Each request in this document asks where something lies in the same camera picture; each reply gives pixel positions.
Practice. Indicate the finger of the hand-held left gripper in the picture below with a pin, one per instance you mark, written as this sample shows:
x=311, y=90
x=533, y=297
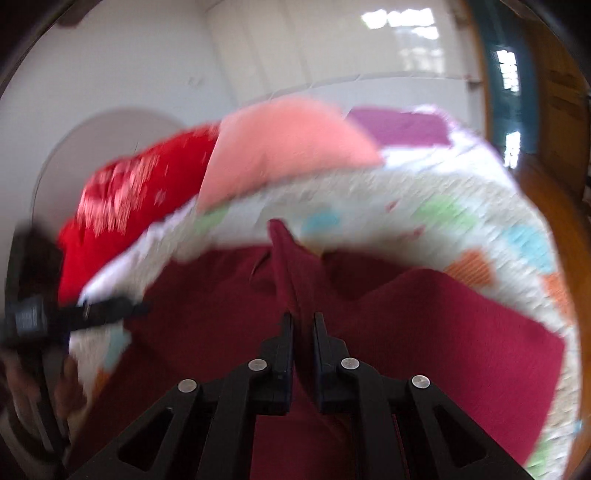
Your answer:
x=106, y=311

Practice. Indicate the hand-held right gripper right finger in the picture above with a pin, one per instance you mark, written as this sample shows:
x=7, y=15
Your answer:
x=318, y=344

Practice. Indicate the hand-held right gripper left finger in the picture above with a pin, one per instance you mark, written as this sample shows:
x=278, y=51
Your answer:
x=288, y=344

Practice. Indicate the dark red garment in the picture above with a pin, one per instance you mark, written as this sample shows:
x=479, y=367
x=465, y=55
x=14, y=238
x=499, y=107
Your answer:
x=438, y=332

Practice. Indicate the white fleece blanket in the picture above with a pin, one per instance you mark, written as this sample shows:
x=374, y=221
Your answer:
x=138, y=249

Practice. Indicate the red floral bolster pillow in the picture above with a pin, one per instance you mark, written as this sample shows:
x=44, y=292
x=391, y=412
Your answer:
x=138, y=184

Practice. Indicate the heart patterned quilted bedspread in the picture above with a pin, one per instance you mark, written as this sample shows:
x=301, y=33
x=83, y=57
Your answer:
x=392, y=198

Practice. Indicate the round beige headboard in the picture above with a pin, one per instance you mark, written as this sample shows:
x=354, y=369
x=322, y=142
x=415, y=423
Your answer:
x=92, y=138

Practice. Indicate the pink pillow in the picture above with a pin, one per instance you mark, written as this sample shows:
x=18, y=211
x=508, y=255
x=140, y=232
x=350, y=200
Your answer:
x=286, y=143

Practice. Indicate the purple pillow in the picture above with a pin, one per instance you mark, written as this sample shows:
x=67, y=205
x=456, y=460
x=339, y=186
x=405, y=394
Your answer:
x=401, y=127

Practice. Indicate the glossy white wardrobe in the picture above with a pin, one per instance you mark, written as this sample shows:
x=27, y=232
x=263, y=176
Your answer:
x=323, y=46

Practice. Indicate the teal glass doorway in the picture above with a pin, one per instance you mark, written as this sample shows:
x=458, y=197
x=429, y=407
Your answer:
x=508, y=69

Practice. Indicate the wooden door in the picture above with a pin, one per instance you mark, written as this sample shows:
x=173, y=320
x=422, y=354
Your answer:
x=554, y=92

